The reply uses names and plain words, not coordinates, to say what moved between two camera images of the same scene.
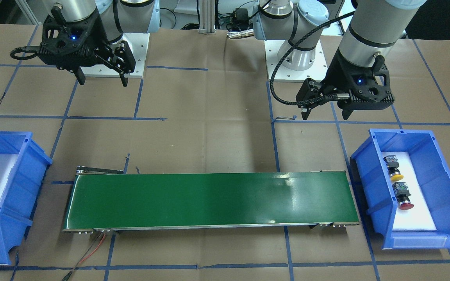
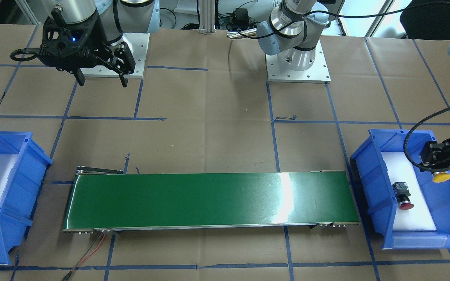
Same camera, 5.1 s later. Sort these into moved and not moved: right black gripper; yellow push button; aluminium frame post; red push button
Moved: yellow push button
Not moved: aluminium frame post; red push button; right black gripper
